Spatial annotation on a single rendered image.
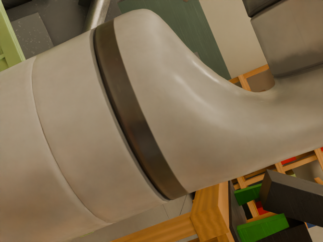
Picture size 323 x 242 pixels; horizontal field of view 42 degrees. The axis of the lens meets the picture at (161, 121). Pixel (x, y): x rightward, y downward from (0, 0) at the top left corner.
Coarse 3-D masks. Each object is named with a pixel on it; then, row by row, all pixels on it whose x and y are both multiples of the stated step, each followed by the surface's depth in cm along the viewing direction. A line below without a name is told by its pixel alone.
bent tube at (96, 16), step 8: (96, 0) 70; (104, 0) 70; (184, 0) 77; (96, 8) 70; (104, 8) 70; (88, 16) 70; (96, 16) 69; (104, 16) 70; (88, 24) 69; (96, 24) 69
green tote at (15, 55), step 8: (0, 0) 48; (32, 0) 89; (0, 8) 47; (0, 16) 47; (0, 24) 47; (8, 24) 48; (0, 32) 47; (8, 32) 47; (0, 40) 47; (8, 40) 47; (16, 40) 48; (0, 48) 48; (8, 48) 47; (16, 48) 47; (0, 56) 48; (8, 56) 47; (16, 56) 47; (24, 56) 48; (0, 64) 48; (8, 64) 47
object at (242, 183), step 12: (252, 72) 605; (300, 156) 649; (312, 156) 605; (264, 168) 659; (276, 168) 610; (288, 168) 611; (240, 180) 619; (252, 180) 621; (252, 204) 620; (252, 216) 622
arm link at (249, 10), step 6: (246, 0) 19; (252, 0) 19; (258, 0) 18; (264, 0) 18; (270, 0) 17; (276, 0) 17; (246, 6) 20; (252, 6) 19; (258, 6) 18; (264, 6) 18; (252, 12) 19; (258, 12) 19
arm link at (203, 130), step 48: (288, 0) 17; (96, 48) 18; (144, 48) 17; (288, 48) 18; (144, 96) 16; (192, 96) 16; (240, 96) 18; (288, 96) 18; (144, 144) 17; (192, 144) 16; (240, 144) 16; (288, 144) 16
